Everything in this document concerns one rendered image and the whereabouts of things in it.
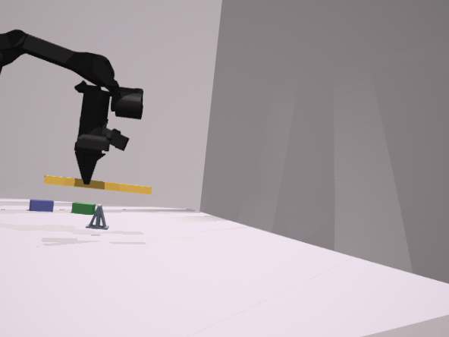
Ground blue rectangular block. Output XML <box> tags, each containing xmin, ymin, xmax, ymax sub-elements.
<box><xmin>29</xmin><ymin>200</ymin><xmax>54</xmax><ymax>212</ymax></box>

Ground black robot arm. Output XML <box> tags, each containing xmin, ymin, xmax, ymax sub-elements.
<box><xmin>0</xmin><ymin>30</ymin><xmax>143</xmax><ymax>151</ymax></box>

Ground yellow bar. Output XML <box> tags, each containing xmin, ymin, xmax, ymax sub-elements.
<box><xmin>43</xmin><ymin>175</ymin><xmax>152</xmax><ymax>194</ymax></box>

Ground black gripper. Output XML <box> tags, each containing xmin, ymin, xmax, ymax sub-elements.
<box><xmin>74</xmin><ymin>111</ymin><xmax>110</xmax><ymax>185</ymax></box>

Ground green rectangular block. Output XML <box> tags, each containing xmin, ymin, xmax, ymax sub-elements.
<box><xmin>71</xmin><ymin>202</ymin><xmax>96</xmax><ymax>215</ymax></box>

